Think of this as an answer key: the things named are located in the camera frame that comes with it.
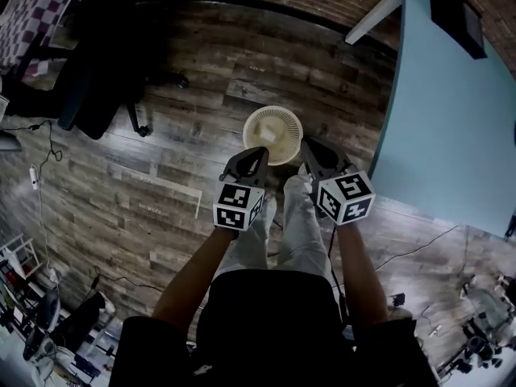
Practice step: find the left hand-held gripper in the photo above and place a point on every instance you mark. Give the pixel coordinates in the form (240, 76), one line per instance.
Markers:
(238, 200)

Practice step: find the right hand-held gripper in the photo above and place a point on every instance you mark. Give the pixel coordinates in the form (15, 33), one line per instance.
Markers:
(342, 196)

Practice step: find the cream plastic trash bin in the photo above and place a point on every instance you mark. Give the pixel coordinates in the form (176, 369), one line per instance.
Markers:
(286, 135)

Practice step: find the person's left forearm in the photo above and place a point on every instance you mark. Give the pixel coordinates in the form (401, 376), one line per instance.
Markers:
(189, 272)

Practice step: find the person's right forearm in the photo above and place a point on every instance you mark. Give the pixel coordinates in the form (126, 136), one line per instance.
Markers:
(359, 272)

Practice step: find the person's light trousers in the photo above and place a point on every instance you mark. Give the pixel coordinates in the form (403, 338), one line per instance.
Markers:
(300, 232)

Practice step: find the white tape strip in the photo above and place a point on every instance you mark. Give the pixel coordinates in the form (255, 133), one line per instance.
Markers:
(161, 180)

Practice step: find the light blue table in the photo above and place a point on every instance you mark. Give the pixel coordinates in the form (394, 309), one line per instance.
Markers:
(443, 127)

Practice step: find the person's black shirt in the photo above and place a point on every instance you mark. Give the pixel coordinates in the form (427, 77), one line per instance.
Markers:
(274, 329)

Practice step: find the black office chair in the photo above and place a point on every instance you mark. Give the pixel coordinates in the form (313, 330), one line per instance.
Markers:
(101, 95)

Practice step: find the grey machine equipment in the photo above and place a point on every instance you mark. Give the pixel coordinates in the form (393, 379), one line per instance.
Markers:
(488, 321)

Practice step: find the black bag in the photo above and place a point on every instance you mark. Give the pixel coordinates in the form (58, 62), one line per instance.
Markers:
(82, 321)

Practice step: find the white power strip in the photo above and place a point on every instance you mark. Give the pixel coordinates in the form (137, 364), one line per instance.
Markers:
(34, 177)

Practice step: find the black box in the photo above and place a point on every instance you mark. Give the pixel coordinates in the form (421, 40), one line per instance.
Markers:
(455, 18)

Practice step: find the purple white checkered cloth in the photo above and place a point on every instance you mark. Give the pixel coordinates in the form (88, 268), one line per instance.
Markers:
(36, 14)

